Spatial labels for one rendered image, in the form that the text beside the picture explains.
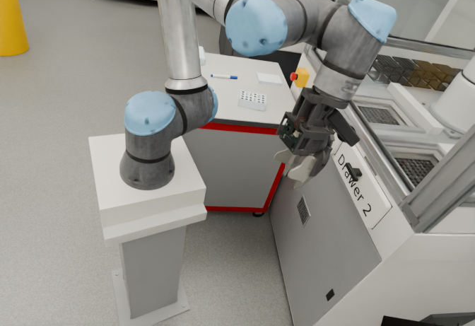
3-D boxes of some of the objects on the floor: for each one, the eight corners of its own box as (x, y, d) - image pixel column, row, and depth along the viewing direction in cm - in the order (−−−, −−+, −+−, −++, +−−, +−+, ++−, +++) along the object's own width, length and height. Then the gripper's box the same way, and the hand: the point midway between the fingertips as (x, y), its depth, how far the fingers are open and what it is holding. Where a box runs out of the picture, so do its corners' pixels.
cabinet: (292, 349, 130) (384, 266, 78) (257, 177, 206) (292, 77, 154) (464, 336, 150) (630, 263, 98) (375, 184, 225) (442, 97, 173)
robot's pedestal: (121, 338, 121) (100, 245, 72) (111, 272, 140) (88, 161, 91) (190, 310, 134) (211, 213, 85) (172, 252, 153) (181, 146, 104)
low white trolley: (167, 220, 167) (174, 113, 117) (174, 148, 212) (180, 49, 163) (264, 223, 179) (306, 126, 129) (250, 153, 224) (278, 62, 175)
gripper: (292, 76, 54) (254, 166, 64) (329, 105, 46) (278, 201, 56) (326, 83, 58) (285, 166, 68) (365, 110, 50) (311, 199, 60)
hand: (295, 177), depth 63 cm, fingers open, 3 cm apart
